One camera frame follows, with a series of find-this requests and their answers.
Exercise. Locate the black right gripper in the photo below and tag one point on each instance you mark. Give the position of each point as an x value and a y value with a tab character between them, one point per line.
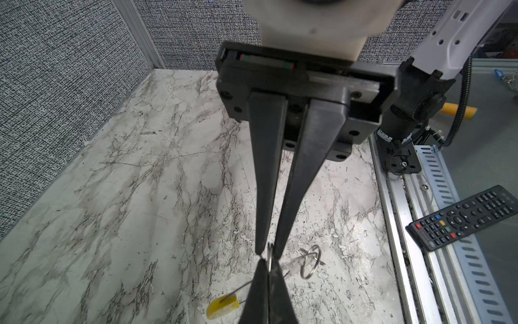
279	83

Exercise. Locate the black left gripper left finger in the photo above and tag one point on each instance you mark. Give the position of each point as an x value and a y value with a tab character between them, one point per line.
256	306

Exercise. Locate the yellow capped key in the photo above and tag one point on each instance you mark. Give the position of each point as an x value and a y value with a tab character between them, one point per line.
226	304

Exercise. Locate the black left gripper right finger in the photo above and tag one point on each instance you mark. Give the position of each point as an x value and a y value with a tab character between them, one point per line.
280	308

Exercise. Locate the grey cable duct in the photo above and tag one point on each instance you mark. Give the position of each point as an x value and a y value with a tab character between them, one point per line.
474	269

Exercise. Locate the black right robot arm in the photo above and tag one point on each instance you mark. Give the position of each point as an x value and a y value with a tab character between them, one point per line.
430	70

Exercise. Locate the black remote control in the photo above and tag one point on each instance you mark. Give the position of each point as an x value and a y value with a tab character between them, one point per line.
463	218

